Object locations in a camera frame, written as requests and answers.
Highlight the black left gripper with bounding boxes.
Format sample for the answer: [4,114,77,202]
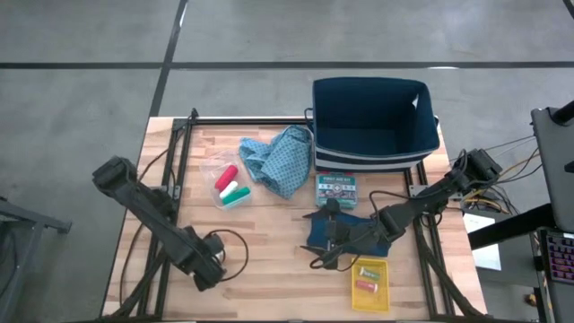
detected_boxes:
[178,226,228,292]

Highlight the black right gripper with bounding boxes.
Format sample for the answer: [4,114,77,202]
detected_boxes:
[299,198,398,270]

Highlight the dark blue cloth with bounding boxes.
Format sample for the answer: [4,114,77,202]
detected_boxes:
[306,209,396,258]

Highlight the green first aid kit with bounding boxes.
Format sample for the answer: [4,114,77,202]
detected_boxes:
[314,172,359,211]

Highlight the green bandage roll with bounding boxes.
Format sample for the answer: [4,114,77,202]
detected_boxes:
[222,186,252,210]

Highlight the yellow plastic tray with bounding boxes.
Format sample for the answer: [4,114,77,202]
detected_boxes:
[351,258,390,314]

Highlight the white bandage roll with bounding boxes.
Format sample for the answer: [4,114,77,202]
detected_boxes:
[218,180,239,201]

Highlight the blue patterned gown cloth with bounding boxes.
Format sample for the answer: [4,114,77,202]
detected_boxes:
[237,125,314,201]

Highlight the clear plastic bin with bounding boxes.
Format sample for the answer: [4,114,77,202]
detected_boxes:
[199,149,253,211]

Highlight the navy white striped fabric bin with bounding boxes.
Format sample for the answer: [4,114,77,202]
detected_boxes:
[311,76,441,174]

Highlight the white paper sheet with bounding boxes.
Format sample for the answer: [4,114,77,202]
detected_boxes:
[464,214,502,272]

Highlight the grey metal table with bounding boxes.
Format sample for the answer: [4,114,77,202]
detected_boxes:
[0,196,73,323]

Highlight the black desk support bar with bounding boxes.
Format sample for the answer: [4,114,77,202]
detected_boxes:
[468,202,555,251]

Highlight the backlit keyboard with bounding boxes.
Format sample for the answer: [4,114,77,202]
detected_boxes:
[537,228,574,284]

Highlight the grey side desk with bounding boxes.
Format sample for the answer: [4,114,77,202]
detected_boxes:
[530,100,574,234]

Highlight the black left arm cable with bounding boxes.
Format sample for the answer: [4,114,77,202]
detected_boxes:
[204,228,250,284]

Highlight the thin dark cable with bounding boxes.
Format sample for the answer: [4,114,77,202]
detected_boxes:
[118,210,153,310]

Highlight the black aluminium station frame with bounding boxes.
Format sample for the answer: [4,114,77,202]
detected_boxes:
[102,107,490,322]

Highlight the yellow wires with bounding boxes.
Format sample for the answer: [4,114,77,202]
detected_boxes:
[461,147,544,214]

